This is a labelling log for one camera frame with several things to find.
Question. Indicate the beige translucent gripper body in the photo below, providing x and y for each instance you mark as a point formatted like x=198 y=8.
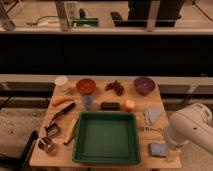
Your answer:
x=172 y=155

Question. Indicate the blue sponge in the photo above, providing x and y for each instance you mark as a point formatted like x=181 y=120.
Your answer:
x=158 y=149

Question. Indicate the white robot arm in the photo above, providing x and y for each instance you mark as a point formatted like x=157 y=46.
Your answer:
x=190 y=124

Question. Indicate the metal fork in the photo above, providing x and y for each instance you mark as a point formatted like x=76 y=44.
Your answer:
x=145 y=129

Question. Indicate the blue folded cloth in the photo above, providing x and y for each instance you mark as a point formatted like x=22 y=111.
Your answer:
x=151 y=115

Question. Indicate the red yellow apple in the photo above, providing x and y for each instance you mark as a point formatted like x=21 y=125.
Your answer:
x=129 y=105

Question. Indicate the green plastic tray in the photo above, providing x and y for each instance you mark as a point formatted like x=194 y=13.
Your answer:
x=106 y=138

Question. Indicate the purple bowl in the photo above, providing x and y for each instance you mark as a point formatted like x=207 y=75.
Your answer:
x=144 y=85

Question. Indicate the dark brown block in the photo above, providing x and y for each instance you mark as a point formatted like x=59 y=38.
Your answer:
x=111 y=106

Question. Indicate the bunch of dark grapes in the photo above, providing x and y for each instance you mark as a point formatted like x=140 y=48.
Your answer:
x=116 y=86

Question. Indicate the red bowl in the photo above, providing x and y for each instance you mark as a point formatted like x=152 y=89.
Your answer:
x=86 y=86

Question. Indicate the small black metal cup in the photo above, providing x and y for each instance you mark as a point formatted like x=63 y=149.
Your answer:
x=52 y=130

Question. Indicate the orange carrot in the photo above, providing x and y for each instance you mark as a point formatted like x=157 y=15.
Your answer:
x=60 y=100

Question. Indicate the round metal tin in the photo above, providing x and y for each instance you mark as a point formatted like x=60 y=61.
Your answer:
x=46 y=144

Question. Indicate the black handled knife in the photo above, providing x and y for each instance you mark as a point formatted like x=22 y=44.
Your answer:
x=62 y=112

